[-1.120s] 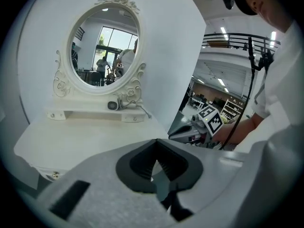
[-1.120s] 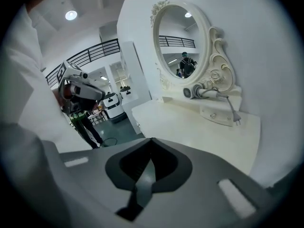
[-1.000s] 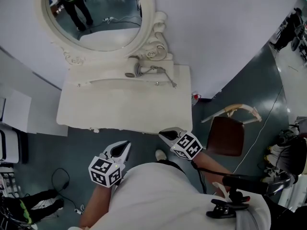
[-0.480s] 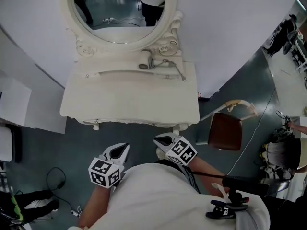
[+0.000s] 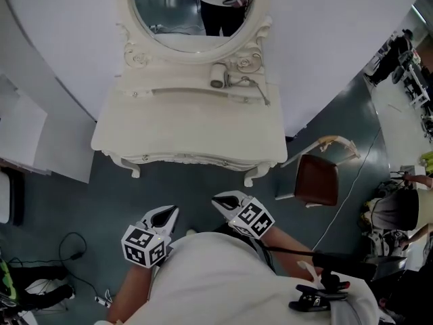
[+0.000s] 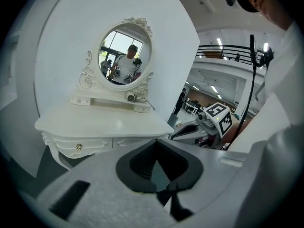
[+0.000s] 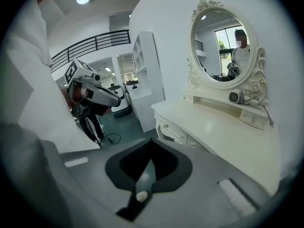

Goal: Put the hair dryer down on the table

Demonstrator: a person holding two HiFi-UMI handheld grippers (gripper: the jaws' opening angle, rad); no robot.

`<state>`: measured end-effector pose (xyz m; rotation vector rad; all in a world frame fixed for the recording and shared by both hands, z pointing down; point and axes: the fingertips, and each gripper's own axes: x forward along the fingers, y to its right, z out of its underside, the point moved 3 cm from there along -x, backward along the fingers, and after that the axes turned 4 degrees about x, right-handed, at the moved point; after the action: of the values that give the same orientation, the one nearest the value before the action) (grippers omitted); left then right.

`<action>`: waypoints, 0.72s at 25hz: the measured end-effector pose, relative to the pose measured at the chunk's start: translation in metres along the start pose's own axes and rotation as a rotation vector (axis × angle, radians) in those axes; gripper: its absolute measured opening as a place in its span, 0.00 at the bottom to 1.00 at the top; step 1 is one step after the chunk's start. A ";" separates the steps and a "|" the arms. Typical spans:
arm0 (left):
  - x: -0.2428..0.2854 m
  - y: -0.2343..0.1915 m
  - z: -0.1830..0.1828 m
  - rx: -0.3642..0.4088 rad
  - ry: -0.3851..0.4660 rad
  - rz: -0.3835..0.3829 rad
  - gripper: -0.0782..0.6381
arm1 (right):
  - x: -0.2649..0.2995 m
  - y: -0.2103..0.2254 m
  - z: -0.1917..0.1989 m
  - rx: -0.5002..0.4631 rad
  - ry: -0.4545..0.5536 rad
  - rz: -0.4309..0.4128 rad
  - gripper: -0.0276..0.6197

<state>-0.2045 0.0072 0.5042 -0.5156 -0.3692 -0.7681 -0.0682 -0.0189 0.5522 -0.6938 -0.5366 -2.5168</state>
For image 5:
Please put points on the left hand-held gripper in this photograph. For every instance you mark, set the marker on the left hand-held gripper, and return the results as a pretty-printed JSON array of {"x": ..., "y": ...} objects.
[{"x": 145, "y": 247}]

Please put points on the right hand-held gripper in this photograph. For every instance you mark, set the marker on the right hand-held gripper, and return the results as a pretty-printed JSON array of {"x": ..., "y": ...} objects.
[{"x": 252, "y": 218}]

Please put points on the white ornate dressing table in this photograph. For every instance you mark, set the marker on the white ornate dressing table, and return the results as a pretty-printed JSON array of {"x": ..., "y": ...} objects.
[{"x": 186, "y": 127}]

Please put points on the white hair dryer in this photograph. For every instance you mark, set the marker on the white hair dryer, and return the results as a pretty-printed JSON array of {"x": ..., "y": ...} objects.
[{"x": 218, "y": 74}]

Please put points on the person's left forearm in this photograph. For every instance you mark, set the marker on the person's left forearm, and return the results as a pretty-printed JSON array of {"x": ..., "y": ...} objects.
[{"x": 130, "y": 293}]

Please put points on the person's right forearm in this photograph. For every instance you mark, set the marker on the person's right forearm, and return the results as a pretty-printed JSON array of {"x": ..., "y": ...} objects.
[{"x": 287, "y": 249}]

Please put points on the person's white shoe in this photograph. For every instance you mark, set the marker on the person's white shoe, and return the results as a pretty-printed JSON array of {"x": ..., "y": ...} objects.
[{"x": 191, "y": 232}]

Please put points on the person's white shirt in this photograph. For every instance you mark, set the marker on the person's white shirt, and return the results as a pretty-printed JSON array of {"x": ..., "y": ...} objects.
[{"x": 220, "y": 283}]

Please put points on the wooden chair brown seat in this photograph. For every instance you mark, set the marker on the wooden chair brown seat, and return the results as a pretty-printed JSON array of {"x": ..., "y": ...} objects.
[{"x": 316, "y": 181}]

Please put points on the black chest clamp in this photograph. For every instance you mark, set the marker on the black chest clamp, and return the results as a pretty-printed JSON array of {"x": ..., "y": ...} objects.
[{"x": 311, "y": 301}]

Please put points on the black box device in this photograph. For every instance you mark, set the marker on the black box device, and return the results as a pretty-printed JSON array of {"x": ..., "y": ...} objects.
[{"x": 348, "y": 266}]

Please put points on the white black-edged panel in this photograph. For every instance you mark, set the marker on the white black-edged panel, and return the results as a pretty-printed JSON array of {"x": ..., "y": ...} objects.
[{"x": 16, "y": 198}]

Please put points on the black green backpack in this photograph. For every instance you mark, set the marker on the black green backpack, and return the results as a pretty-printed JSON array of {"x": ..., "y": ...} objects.
[{"x": 6, "y": 279}]

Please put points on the white foam board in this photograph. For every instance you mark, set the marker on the white foam board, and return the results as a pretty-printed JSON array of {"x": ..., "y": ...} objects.
[{"x": 20, "y": 130}]

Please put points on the oval white-framed mirror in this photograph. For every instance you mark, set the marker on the oval white-framed mirror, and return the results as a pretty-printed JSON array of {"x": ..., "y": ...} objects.
[{"x": 189, "y": 12}]

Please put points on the yellow green cloth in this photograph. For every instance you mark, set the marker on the yellow green cloth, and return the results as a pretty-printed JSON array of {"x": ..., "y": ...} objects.
[{"x": 428, "y": 161}]

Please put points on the white frame rack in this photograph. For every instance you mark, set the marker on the white frame rack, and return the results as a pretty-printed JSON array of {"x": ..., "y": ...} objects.
[{"x": 416, "y": 80}]

